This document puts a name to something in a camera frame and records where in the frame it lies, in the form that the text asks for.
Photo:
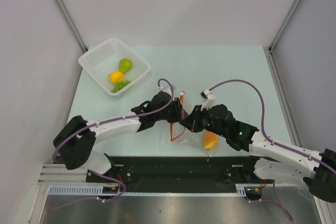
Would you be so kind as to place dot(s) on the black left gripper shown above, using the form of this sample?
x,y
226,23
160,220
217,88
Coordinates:
x,y
177,107

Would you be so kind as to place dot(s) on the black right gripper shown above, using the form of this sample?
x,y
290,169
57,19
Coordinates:
x,y
192,122

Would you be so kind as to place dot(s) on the orange fake peach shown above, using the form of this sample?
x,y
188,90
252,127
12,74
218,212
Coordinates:
x,y
210,141

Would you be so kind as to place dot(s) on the yellow fake lemon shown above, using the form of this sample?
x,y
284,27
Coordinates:
x,y
116,77

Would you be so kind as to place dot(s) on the light green fake pear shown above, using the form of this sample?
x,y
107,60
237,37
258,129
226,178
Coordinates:
x,y
125,65

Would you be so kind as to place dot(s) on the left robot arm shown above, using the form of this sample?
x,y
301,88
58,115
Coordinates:
x,y
74,144

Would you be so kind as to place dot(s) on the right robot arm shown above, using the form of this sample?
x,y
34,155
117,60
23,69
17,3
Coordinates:
x,y
313,169

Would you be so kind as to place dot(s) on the white plastic basket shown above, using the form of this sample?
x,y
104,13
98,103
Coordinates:
x,y
102,60

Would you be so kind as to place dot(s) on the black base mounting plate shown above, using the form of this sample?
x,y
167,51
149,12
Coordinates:
x,y
195,175

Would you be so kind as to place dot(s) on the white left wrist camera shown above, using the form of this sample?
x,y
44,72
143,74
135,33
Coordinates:
x,y
168,89

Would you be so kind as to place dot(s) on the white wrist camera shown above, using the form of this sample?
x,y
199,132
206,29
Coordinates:
x,y
168,89
208,99

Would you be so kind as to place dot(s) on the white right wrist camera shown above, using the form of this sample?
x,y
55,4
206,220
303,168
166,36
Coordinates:
x,y
208,99

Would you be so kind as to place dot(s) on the white slotted cable duct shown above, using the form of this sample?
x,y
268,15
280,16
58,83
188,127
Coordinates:
x,y
74,190

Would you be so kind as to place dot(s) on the aluminium frame rail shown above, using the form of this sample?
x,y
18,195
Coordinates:
x,y
58,174

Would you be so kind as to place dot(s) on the left aluminium corner post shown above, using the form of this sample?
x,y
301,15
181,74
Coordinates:
x,y
70,24

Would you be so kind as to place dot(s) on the aluminium corner post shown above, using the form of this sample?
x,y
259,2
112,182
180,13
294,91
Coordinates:
x,y
70,24
285,24

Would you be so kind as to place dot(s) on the right aluminium corner post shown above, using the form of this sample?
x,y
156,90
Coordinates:
x,y
285,24

